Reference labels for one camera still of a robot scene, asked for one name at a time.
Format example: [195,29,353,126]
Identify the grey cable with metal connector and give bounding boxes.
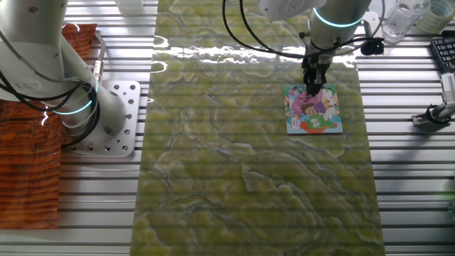
[92,31,107,82]

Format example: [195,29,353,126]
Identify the brown wood grain mat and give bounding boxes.
[0,23,98,230]

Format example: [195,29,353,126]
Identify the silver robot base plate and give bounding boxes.
[69,80,142,158]

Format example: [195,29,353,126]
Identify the butterfly girl puzzle board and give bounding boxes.
[282,83,344,136]

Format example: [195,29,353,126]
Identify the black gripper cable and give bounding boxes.
[221,0,387,60]

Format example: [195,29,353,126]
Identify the clear plastic containers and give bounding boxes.
[380,0,432,45]

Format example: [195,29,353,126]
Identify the black arm base cable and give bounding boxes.
[0,76,102,147]

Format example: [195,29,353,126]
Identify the silver camera mount clamp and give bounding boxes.
[411,101,455,129]

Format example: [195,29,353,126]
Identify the wrist camera with silver bracket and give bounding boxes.
[359,11,385,57]

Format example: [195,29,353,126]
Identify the large cream tape roll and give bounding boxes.
[415,0,455,35]

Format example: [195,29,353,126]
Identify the ridged silver camera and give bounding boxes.
[439,72,455,105]

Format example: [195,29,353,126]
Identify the black keyboard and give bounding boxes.
[430,36,455,74]

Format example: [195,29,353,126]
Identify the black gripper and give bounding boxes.
[301,55,333,98]

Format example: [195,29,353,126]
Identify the green marble pattern mat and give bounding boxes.
[129,0,387,256]

